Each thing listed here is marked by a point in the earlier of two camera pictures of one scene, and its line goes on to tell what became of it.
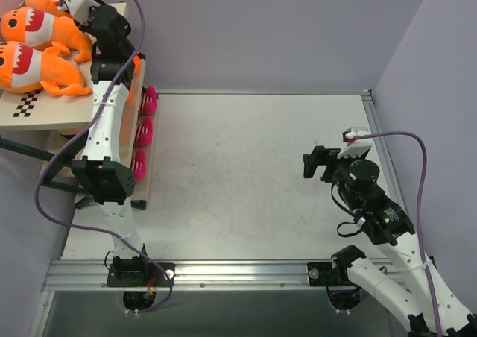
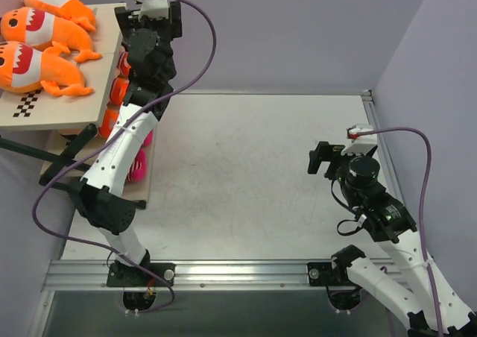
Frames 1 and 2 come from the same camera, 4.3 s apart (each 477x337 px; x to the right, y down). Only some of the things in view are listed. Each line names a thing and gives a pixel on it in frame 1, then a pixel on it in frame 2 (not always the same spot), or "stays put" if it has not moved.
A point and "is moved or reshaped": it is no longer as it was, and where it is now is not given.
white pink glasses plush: x=139 y=164 stays put
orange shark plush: x=33 y=27 stays put
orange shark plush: x=23 y=68 stays put
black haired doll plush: x=69 y=132 is moved or reshaped
